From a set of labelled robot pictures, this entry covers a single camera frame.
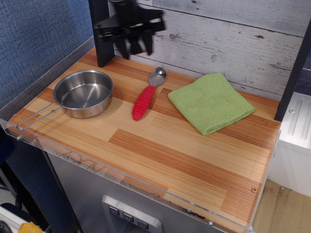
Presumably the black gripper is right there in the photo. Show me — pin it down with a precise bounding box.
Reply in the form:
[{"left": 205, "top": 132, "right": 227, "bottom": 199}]
[{"left": 93, "top": 0, "right": 166, "bottom": 59}]

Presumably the black and white sushi toy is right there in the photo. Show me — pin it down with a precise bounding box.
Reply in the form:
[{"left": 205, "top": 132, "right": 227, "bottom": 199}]
[{"left": 129, "top": 38, "right": 147, "bottom": 55}]

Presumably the green folded cloth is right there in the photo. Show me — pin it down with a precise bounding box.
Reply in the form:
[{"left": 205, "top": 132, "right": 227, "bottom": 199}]
[{"left": 168, "top": 73, "right": 255, "bottom": 135}]

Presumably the silver toy fridge cabinet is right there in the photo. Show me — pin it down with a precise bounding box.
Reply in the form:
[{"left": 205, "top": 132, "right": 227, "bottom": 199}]
[{"left": 47, "top": 153, "right": 220, "bottom": 233}]

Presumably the clear acrylic edge guard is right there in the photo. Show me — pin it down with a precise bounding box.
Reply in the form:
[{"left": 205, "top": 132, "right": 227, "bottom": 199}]
[{"left": 1, "top": 106, "right": 280, "bottom": 233}]

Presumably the silver dispenser button panel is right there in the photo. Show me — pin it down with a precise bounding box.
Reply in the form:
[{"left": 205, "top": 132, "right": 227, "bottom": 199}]
[{"left": 102, "top": 195, "right": 162, "bottom": 233}]

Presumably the white ribbed side unit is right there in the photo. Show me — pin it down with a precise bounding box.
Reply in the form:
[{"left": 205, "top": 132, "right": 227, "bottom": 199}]
[{"left": 267, "top": 92, "right": 311, "bottom": 197}]

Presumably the yellow and black bag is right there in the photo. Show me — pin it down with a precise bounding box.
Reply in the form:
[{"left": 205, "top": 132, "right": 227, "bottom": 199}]
[{"left": 0, "top": 220, "right": 44, "bottom": 233}]

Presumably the spoon with red handle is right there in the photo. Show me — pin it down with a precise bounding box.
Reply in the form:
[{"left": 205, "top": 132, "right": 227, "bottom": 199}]
[{"left": 132, "top": 67, "right": 167, "bottom": 121}]

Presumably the dark left vertical post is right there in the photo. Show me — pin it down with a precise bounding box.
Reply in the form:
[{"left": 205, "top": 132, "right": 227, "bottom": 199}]
[{"left": 88, "top": 0, "right": 115, "bottom": 67}]

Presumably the dark vertical post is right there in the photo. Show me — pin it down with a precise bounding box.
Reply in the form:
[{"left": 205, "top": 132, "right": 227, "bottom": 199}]
[
  {"left": 274, "top": 21, "right": 311, "bottom": 122},
  {"left": 88, "top": 0, "right": 115, "bottom": 67}
]

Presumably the silver pot with wire handle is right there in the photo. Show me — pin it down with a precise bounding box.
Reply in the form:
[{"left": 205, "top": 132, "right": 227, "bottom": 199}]
[{"left": 16, "top": 70, "right": 114, "bottom": 131}]

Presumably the dark right vertical post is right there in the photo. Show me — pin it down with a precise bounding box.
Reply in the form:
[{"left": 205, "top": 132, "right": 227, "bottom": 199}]
[{"left": 274, "top": 21, "right": 311, "bottom": 122}]

